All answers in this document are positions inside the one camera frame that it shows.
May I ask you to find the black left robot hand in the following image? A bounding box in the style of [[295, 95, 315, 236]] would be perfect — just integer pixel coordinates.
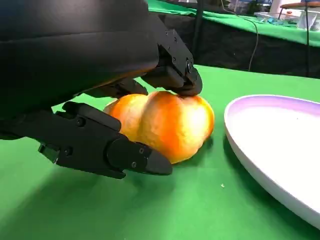
[[0, 0, 203, 180]]

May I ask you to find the orange white toy bread roll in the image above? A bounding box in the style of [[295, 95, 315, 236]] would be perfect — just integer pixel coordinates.
[[103, 90, 215, 165]]

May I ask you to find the black cloth drape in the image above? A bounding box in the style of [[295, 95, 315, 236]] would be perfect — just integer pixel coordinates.
[[147, 9, 320, 80]]

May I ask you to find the green cloth on neighbour table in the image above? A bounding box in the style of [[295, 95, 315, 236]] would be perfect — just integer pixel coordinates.
[[147, 0, 320, 48]]

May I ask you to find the lilac plate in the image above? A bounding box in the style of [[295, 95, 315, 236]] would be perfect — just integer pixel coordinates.
[[223, 94, 320, 223]]

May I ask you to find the brown wooden tray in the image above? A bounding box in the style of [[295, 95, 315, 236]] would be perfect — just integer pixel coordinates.
[[279, 2, 320, 11]]

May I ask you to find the thin black rod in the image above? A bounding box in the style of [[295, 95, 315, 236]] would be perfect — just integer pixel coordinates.
[[304, 0, 311, 79]]

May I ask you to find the white folded card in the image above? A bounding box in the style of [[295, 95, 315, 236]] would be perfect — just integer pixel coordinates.
[[296, 9, 320, 31]]

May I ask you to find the thin black hanging cable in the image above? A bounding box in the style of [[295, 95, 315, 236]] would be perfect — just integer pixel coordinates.
[[248, 18, 259, 71]]

